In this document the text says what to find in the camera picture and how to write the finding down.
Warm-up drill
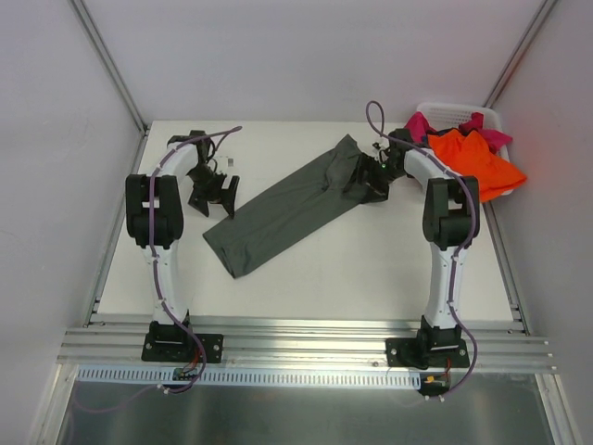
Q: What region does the dark grey t-shirt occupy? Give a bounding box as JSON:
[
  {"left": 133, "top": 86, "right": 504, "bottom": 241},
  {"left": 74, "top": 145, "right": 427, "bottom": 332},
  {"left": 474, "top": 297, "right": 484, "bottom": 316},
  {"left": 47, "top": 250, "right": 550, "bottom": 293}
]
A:
[{"left": 203, "top": 135, "right": 369, "bottom": 278}]

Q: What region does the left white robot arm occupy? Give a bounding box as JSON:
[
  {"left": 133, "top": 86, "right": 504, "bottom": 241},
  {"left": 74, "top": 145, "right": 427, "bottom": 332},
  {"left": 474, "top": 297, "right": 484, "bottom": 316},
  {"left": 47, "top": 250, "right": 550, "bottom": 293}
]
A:
[{"left": 125, "top": 126, "right": 242, "bottom": 360}]

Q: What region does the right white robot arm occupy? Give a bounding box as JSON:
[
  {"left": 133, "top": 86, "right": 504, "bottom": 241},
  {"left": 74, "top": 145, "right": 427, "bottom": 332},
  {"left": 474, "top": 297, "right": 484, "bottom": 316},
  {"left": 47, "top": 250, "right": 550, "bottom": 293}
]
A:
[{"left": 344, "top": 129, "right": 480, "bottom": 370}]

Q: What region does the magenta t-shirt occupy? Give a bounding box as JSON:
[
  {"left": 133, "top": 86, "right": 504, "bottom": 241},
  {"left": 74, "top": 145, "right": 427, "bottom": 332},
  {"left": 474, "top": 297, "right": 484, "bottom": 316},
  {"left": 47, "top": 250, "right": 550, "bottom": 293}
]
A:
[{"left": 404, "top": 111, "right": 513, "bottom": 154}]

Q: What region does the white plastic laundry basket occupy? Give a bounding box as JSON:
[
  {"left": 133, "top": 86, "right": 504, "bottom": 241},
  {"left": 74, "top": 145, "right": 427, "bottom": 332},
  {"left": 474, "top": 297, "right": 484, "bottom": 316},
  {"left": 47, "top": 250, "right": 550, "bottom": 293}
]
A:
[{"left": 405, "top": 111, "right": 525, "bottom": 203}]

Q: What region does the orange t-shirt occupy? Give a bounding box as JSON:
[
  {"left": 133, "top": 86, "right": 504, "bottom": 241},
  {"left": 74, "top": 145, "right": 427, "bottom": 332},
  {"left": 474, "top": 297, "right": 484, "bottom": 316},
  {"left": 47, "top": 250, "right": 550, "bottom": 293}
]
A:
[{"left": 427, "top": 129, "right": 527, "bottom": 203}]

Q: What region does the left small circuit board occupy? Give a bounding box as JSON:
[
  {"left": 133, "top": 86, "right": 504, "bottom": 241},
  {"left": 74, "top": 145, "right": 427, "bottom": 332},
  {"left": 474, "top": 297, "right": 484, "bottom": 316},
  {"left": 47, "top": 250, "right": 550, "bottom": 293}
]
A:
[{"left": 172, "top": 367, "right": 199, "bottom": 381}]

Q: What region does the small circuit board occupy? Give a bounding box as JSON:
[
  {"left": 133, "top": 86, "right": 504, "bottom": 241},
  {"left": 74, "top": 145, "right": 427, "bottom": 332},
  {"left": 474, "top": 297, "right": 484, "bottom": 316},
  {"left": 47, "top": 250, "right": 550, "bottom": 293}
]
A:
[
  {"left": 172, "top": 367, "right": 199, "bottom": 381},
  {"left": 423, "top": 374, "right": 450, "bottom": 388}
]

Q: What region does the right small circuit board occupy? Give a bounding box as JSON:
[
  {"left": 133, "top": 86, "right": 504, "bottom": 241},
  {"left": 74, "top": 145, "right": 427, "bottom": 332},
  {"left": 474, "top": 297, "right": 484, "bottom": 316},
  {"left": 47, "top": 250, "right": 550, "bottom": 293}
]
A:
[{"left": 423, "top": 374, "right": 450, "bottom": 388}]

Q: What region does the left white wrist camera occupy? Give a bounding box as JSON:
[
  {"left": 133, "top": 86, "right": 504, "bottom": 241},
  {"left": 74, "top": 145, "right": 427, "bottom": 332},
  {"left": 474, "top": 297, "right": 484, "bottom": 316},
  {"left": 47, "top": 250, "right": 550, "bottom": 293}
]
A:
[{"left": 215, "top": 157, "right": 235, "bottom": 175}]

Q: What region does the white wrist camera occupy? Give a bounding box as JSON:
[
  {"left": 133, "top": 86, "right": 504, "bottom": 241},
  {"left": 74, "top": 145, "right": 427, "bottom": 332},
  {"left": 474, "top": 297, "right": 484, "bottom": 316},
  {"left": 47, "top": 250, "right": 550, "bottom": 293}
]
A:
[
  {"left": 372, "top": 136, "right": 390, "bottom": 155},
  {"left": 215, "top": 157, "right": 235, "bottom": 175}
]

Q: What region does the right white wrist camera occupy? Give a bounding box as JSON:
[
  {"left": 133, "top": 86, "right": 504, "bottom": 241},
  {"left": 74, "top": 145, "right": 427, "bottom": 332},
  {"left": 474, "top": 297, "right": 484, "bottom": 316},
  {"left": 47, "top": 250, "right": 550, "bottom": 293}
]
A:
[{"left": 372, "top": 136, "right": 390, "bottom": 155}]

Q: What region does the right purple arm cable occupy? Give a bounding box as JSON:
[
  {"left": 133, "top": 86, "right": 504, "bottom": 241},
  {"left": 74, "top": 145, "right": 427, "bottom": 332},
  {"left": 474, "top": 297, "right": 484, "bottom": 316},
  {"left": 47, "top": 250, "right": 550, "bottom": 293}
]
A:
[{"left": 365, "top": 101, "right": 481, "bottom": 402}]

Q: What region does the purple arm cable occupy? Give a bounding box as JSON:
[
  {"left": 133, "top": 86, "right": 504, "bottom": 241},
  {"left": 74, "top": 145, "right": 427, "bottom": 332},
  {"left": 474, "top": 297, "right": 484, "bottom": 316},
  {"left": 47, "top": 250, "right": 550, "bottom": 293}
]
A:
[
  {"left": 146, "top": 124, "right": 244, "bottom": 396},
  {"left": 365, "top": 101, "right": 481, "bottom": 402}
]

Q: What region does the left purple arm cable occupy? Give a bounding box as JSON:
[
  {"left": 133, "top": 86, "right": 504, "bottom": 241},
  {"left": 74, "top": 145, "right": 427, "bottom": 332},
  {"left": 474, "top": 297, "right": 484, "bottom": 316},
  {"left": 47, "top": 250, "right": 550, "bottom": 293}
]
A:
[{"left": 146, "top": 124, "right": 244, "bottom": 396}]

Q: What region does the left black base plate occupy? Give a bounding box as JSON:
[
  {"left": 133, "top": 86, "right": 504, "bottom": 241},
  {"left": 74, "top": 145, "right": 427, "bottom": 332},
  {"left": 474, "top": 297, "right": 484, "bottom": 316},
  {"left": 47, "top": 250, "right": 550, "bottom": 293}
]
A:
[{"left": 141, "top": 331, "right": 224, "bottom": 363}]

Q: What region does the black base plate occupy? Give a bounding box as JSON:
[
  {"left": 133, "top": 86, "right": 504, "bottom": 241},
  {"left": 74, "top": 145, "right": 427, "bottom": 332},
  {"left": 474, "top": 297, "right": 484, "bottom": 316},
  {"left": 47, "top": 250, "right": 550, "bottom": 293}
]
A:
[
  {"left": 141, "top": 331, "right": 224, "bottom": 363},
  {"left": 385, "top": 337, "right": 470, "bottom": 370}
]

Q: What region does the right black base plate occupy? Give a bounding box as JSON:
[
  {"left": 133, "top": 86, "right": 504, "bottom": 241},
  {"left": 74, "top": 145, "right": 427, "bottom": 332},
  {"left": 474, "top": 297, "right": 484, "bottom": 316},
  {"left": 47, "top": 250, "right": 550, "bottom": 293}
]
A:
[{"left": 385, "top": 337, "right": 470, "bottom": 370}]

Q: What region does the aluminium mounting rail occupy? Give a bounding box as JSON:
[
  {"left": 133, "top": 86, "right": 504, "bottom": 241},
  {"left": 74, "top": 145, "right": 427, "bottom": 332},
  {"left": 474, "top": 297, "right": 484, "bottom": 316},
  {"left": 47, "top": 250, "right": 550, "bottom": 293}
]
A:
[{"left": 57, "top": 314, "right": 560, "bottom": 374}]

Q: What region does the white slotted cable duct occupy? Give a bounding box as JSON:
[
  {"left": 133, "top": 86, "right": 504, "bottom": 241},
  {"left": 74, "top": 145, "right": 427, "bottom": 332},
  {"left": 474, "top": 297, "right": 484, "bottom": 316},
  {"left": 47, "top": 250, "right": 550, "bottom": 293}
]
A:
[{"left": 77, "top": 365, "right": 421, "bottom": 390}]

